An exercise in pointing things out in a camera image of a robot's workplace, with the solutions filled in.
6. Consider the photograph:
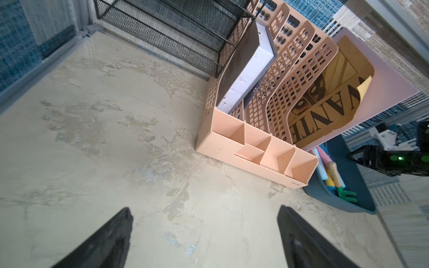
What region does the light blue fork rake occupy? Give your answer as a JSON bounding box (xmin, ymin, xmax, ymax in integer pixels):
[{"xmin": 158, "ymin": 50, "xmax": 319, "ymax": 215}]
[{"xmin": 312, "ymin": 148, "xmax": 328, "ymax": 181}]

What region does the dark teal storage box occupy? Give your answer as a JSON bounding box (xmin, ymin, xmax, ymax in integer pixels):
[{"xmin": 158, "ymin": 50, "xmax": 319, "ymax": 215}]
[{"xmin": 304, "ymin": 135, "xmax": 377, "ymax": 215}]

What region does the blue rake yellow handle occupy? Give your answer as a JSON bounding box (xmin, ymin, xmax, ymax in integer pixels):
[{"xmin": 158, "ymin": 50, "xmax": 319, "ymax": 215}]
[{"xmin": 325, "ymin": 168, "xmax": 336, "ymax": 191}]

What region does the green rake wooden handle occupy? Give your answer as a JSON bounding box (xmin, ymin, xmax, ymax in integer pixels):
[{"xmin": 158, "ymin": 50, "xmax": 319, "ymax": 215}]
[{"xmin": 327, "ymin": 161, "xmax": 357, "ymax": 203}]

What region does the pink plastic desk organizer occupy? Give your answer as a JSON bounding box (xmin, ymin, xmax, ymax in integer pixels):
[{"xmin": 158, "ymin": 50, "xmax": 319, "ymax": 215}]
[{"xmin": 196, "ymin": 1, "xmax": 339, "ymax": 189}]

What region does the purple rake pink handle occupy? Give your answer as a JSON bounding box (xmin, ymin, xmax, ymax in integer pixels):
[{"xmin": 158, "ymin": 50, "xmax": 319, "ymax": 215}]
[{"xmin": 316, "ymin": 146, "xmax": 332, "ymax": 166}]

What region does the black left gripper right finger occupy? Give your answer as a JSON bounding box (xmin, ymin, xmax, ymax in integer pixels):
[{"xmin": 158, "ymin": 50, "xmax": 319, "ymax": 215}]
[{"xmin": 277, "ymin": 205, "xmax": 357, "ymax": 268}]

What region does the white book in organizer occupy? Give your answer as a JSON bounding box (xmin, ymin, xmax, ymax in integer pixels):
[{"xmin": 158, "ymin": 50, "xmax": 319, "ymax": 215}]
[{"xmin": 216, "ymin": 21, "xmax": 278, "ymax": 114}]

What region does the black mesh wire shelf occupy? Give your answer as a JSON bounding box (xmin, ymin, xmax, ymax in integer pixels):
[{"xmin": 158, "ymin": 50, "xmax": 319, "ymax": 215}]
[{"xmin": 93, "ymin": 1, "xmax": 255, "ymax": 78}]

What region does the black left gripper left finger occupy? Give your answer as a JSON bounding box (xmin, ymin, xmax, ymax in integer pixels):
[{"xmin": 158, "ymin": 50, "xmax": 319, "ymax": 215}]
[{"xmin": 54, "ymin": 207, "xmax": 134, "ymax": 268}]

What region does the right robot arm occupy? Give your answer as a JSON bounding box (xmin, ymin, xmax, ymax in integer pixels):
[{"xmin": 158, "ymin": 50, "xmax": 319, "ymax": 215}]
[{"xmin": 346, "ymin": 121, "xmax": 429, "ymax": 177}]

